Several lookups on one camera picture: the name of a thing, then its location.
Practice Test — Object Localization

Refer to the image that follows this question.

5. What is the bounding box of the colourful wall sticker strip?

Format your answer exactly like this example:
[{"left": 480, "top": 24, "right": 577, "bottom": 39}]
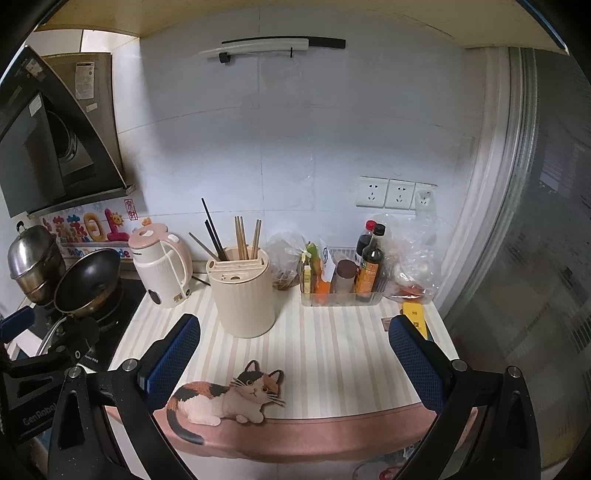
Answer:
[{"left": 41, "top": 198, "right": 139, "bottom": 259}]

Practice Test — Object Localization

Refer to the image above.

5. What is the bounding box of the white wall socket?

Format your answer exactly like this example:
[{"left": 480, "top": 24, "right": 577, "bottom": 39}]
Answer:
[
  {"left": 413, "top": 182, "right": 438, "bottom": 214},
  {"left": 385, "top": 179, "right": 419, "bottom": 210},
  {"left": 356, "top": 175, "right": 391, "bottom": 208}
]

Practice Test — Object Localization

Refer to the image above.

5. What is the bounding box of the white seasoning packet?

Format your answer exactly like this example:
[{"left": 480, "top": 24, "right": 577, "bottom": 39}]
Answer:
[{"left": 321, "top": 249, "right": 338, "bottom": 283}]

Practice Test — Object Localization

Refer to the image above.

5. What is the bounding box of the clear plastic condiment bin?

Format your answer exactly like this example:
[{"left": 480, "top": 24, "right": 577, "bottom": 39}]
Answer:
[{"left": 300, "top": 247, "right": 386, "bottom": 308}]

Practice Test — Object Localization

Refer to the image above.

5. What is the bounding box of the steel pot with lid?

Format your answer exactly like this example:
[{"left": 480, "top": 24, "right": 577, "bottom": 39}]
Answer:
[{"left": 7, "top": 220, "right": 68, "bottom": 305}]

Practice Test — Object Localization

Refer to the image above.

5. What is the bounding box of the small clear plastic bag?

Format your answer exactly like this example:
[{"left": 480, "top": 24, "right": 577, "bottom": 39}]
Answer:
[{"left": 267, "top": 232, "right": 309, "bottom": 291}]

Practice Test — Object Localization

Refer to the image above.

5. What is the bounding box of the dark sauce bottle red cap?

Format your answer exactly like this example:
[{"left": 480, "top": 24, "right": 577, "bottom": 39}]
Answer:
[{"left": 355, "top": 220, "right": 377, "bottom": 278}]

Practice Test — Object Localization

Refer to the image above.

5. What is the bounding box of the black induction cooker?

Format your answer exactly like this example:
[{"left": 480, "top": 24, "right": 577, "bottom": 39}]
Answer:
[{"left": 0, "top": 277, "right": 148, "bottom": 374}]

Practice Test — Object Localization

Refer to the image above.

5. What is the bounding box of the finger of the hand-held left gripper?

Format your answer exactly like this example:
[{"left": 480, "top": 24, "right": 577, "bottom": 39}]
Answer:
[
  {"left": 7, "top": 318, "right": 100, "bottom": 374},
  {"left": 0, "top": 307, "right": 35, "bottom": 343}
]

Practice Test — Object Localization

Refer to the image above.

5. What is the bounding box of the black range hood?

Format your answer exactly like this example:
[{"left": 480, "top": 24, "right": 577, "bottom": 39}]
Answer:
[{"left": 0, "top": 44, "right": 137, "bottom": 220}]

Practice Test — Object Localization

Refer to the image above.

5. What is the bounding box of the large clear plastic bag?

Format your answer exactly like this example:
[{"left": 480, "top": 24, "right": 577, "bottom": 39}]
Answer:
[{"left": 369, "top": 212, "right": 446, "bottom": 303}]

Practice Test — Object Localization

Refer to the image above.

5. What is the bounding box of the sliding glass door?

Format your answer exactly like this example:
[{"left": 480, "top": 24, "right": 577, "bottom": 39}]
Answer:
[{"left": 438, "top": 44, "right": 591, "bottom": 472}]

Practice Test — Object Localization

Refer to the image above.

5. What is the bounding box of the black frying pan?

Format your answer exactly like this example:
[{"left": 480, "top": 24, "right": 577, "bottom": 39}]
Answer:
[{"left": 39, "top": 248, "right": 123, "bottom": 356}]

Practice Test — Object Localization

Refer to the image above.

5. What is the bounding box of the dark sauce bottle black cap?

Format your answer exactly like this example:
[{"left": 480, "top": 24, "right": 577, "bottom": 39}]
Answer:
[{"left": 355, "top": 224, "right": 386, "bottom": 303}]

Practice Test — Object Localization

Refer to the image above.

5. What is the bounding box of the grey chopstick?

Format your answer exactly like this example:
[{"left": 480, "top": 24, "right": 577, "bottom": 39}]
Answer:
[{"left": 188, "top": 232, "right": 219, "bottom": 260}]

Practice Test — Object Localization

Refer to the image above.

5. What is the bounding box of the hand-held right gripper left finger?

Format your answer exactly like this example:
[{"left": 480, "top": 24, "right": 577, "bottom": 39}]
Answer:
[{"left": 48, "top": 313, "right": 201, "bottom": 480}]

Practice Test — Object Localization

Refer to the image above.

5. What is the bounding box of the striped cat print mat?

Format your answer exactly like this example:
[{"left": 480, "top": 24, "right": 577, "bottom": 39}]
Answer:
[{"left": 104, "top": 286, "right": 462, "bottom": 462}]

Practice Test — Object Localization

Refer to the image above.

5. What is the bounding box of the long dark chopstick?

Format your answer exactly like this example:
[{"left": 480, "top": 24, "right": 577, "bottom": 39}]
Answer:
[{"left": 201, "top": 198, "right": 229, "bottom": 262}]

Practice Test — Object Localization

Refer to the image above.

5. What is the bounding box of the white black wall rail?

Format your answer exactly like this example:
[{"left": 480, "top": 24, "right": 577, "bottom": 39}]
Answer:
[{"left": 198, "top": 36, "right": 347, "bottom": 65}]

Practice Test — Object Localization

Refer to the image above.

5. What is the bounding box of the orange bottle green cap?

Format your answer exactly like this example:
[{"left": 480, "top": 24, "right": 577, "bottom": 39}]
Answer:
[{"left": 305, "top": 242, "right": 331, "bottom": 296}]

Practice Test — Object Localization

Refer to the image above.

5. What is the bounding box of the yellow packet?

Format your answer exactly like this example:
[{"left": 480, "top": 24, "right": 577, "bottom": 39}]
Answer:
[{"left": 401, "top": 301, "right": 431, "bottom": 342}]

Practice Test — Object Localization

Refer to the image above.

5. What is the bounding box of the white pink electric kettle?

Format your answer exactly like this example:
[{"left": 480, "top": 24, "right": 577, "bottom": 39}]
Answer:
[{"left": 128, "top": 217, "right": 194, "bottom": 309}]

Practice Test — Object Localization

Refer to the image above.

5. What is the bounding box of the overhead wooden cabinet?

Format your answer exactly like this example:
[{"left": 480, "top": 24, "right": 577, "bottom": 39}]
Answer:
[{"left": 32, "top": 0, "right": 568, "bottom": 49}]

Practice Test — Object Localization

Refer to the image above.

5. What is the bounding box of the brown seasoning jar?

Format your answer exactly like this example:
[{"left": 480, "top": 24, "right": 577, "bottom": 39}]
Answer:
[{"left": 335, "top": 259, "right": 356, "bottom": 295}]

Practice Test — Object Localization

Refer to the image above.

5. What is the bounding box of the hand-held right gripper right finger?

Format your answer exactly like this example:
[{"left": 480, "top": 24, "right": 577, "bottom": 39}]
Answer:
[{"left": 388, "top": 315, "right": 552, "bottom": 480}]

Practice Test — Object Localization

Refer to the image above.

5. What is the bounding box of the cream utensil holder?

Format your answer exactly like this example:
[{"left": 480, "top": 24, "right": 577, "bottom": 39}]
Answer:
[{"left": 205, "top": 247, "right": 278, "bottom": 339}]

